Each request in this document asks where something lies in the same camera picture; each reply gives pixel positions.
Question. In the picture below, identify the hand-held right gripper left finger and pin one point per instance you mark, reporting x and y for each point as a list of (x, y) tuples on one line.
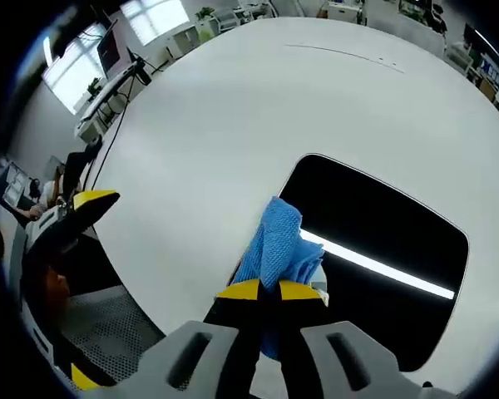
[(199, 361)]

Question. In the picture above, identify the small potted plant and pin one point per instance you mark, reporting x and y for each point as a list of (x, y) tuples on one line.
[(93, 86)]

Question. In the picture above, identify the person's left hand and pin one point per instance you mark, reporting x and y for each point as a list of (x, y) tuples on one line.
[(58, 284)]

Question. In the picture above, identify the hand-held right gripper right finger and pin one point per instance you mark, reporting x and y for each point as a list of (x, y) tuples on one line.
[(337, 361)]

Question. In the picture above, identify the white side desk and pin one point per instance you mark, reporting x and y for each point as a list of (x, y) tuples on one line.
[(102, 101)]

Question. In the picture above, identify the black tripod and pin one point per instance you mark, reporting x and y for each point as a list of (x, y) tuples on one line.
[(131, 79)]

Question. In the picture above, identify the window with blinds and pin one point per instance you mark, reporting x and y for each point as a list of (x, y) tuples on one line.
[(72, 75), (156, 18)]

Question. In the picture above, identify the black rectangular mirror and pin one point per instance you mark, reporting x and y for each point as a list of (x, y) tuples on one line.
[(382, 232)]

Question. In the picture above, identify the computer monitor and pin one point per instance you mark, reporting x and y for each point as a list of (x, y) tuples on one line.
[(109, 49)]

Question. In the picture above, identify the potted plant on cabinet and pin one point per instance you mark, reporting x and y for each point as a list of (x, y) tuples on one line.
[(205, 13)]

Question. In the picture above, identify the grey mesh chair seat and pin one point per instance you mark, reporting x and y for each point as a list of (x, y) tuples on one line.
[(108, 324)]

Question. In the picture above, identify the white cabinet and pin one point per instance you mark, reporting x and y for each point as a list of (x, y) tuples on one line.
[(186, 37)]

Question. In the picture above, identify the blue cleaning cloth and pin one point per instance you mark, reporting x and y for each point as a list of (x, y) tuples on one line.
[(278, 245)]

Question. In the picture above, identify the dark office chair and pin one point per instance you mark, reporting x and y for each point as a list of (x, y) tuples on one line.
[(79, 166)]

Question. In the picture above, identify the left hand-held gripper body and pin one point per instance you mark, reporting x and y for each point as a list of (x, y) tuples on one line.
[(29, 266)]

